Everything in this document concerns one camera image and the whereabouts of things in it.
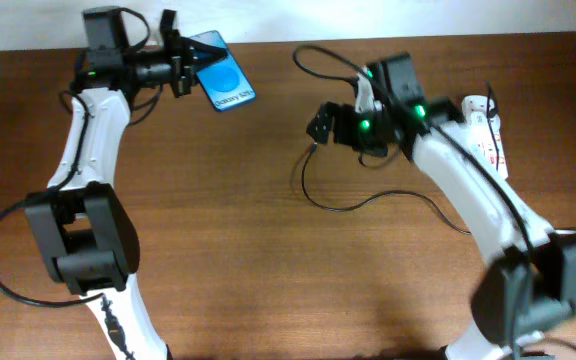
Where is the black USB charging cable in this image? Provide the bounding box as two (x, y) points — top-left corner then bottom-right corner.
(300, 81), (500, 236)

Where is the right black camera cable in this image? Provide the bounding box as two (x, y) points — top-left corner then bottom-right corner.
(291, 44), (537, 360)

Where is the left black camera cable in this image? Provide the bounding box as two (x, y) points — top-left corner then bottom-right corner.
(0, 89), (105, 308)

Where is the blue Samsung Galaxy smartphone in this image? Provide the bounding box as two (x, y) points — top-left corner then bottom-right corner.
(191, 30), (256, 112)

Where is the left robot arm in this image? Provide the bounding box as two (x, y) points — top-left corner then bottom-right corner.
(25, 6), (227, 359)

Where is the white power strip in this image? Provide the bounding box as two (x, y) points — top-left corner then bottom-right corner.
(461, 95), (509, 180)

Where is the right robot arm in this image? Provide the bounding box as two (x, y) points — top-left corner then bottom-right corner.
(306, 53), (576, 359)

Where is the black camera cable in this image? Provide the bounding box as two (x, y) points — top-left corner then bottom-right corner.
(0, 89), (105, 308)
(291, 44), (537, 360)

